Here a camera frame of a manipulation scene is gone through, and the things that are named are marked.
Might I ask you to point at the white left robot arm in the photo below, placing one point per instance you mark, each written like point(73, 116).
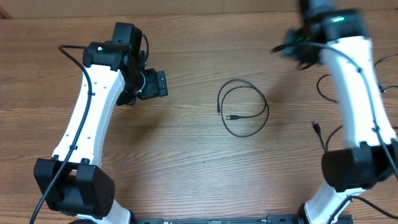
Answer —
point(114, 73)

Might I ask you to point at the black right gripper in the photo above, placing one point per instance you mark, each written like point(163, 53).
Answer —
point(290, 50)

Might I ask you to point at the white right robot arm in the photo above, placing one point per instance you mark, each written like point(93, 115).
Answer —
point(340, 40)

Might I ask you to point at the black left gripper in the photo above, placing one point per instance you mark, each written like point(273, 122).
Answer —
point(157, 86)

